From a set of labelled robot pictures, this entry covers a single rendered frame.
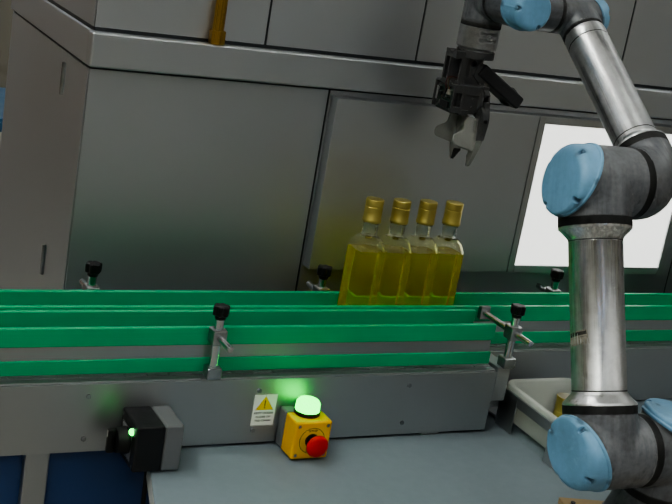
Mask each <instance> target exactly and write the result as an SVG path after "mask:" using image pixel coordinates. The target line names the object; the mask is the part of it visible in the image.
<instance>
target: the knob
mask: <svg viewBox="0 0 672 504"><path fill-rule="evenodd" d="M129 430H130V429H129V427H128V426H121V427H115V428H108V430H107V438H106V446H105V451H106V453H113V452H115V453H123V454H127V453H129V451H130V448H131V436H130V435H129Z"/></svg>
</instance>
